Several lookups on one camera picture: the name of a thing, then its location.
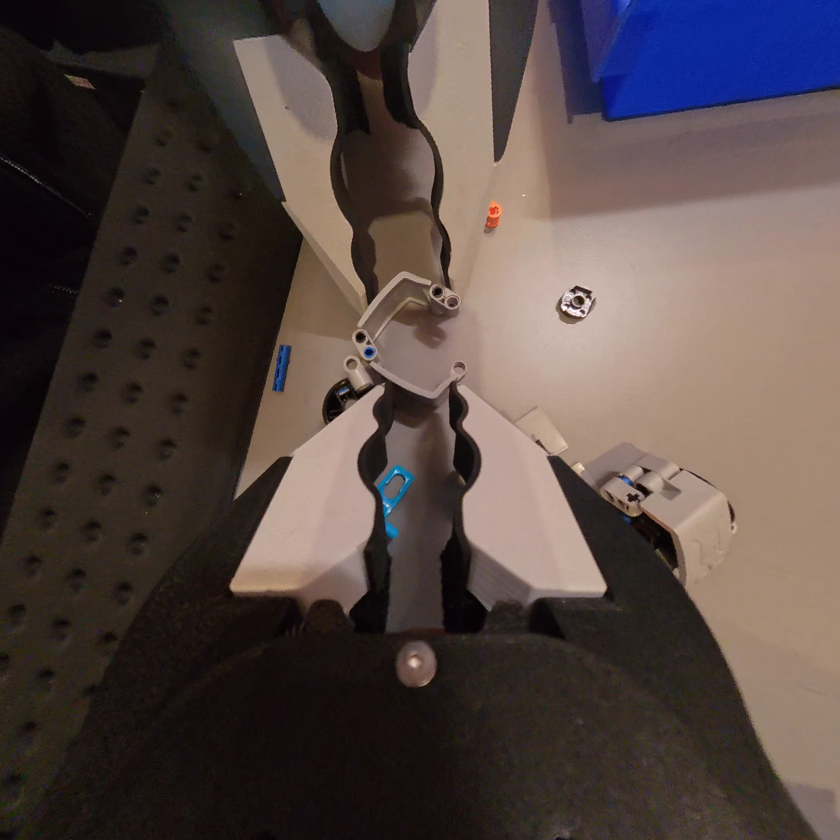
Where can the grey black wheel Lego assembly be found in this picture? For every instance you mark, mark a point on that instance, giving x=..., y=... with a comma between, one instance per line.
x=420, y=377

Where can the small blue beam piece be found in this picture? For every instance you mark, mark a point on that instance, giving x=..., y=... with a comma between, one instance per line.
x=282, y=367

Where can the grey shell block assembly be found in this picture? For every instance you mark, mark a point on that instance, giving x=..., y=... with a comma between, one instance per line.
x=689, y=518

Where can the blue plastic bin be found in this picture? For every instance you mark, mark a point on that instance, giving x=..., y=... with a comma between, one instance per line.
x=689, y=52

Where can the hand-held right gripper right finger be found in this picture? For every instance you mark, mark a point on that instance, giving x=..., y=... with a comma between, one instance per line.
x=525, y=525

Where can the orange bush piece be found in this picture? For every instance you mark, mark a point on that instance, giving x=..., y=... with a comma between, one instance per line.
x=493, y=218

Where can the black dimpled panel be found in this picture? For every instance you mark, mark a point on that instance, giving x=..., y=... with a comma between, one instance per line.
x=131, y=328

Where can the black wheel hub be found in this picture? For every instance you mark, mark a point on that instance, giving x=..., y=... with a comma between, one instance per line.
x=334, y=403

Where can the light blue plastic tool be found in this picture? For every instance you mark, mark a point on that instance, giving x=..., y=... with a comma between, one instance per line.
x=394, y=482

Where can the dark grey round plate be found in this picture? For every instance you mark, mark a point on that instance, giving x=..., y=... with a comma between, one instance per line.
x=577, y=303

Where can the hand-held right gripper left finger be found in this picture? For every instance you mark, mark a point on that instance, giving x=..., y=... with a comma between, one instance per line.
x=308, y=525

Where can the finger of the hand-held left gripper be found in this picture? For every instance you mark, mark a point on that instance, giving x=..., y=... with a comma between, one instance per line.
x=289, y=118
x=459, y=98

